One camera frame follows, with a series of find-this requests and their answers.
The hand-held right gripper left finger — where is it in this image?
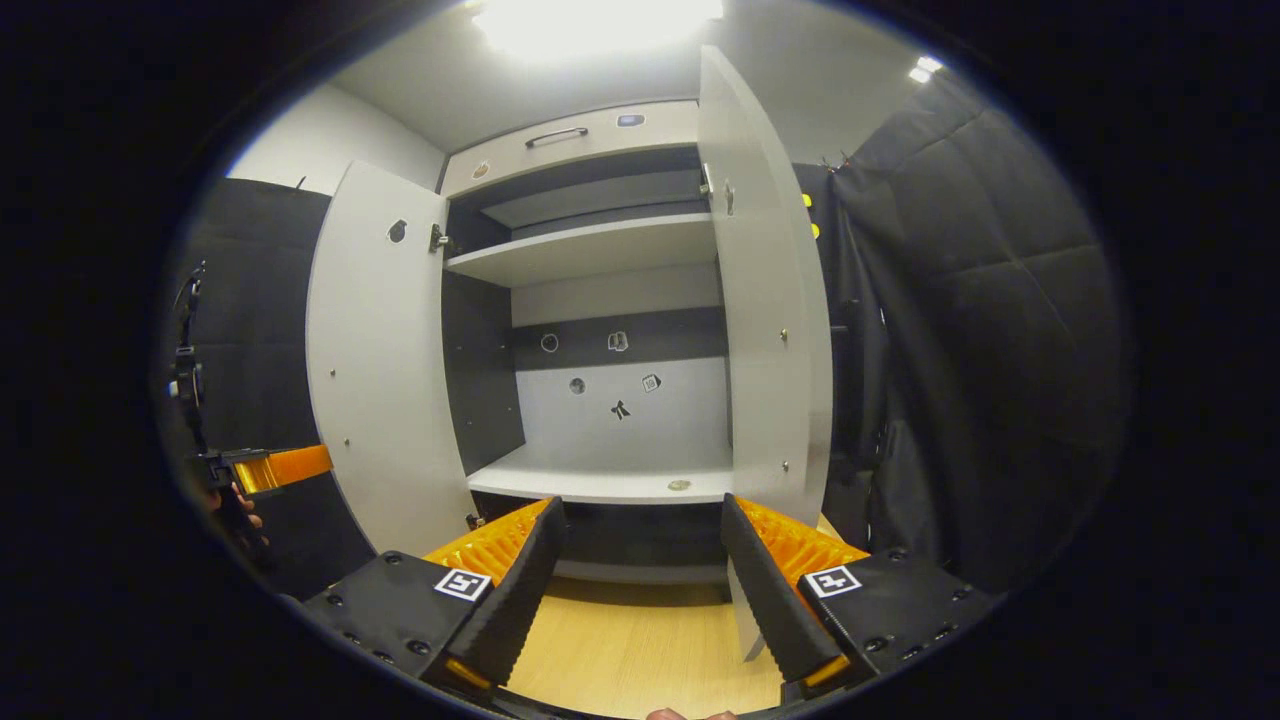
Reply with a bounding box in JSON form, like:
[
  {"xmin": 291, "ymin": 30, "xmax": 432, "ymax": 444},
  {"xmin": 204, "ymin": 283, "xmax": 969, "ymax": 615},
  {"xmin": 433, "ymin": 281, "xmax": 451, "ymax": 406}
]
[{"xmin": 300, "ymin": 495, "xmax": 568, "ymax": 693}]

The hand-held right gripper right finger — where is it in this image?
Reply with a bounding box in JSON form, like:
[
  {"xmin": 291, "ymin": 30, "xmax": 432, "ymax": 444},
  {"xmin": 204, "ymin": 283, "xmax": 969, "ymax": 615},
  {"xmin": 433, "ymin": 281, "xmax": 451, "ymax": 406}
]
[{"xmin": 720, "ymin": 493, "xmax": 1001, "ymax": 701}]

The grey cabinet door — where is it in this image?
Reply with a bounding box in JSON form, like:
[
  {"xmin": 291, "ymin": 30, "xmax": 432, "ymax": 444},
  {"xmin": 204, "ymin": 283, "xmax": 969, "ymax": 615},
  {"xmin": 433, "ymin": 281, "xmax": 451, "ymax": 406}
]
[
  {"xmin": 697, "ymin": 45, "xmax": 835, "ymax": 663},
  {"xmin": 305, "ymin": 160, "xmax": 480, "ymax": 561}
]

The black backdrop cloth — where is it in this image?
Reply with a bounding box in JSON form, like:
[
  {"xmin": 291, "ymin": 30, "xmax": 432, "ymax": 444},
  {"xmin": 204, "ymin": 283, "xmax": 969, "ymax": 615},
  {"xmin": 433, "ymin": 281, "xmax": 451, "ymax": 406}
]
[{"xmin": 160, "ymin": 75, "xmax": 1131, "ymax": 601}]

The large ceiling light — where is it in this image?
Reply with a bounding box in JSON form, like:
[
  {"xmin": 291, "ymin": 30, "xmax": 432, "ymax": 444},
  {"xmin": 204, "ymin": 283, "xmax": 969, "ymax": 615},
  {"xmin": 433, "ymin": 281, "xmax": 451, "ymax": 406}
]
[{"xmin": 470, "ymin": 0, "xmax": 725, "ymax": 61}]

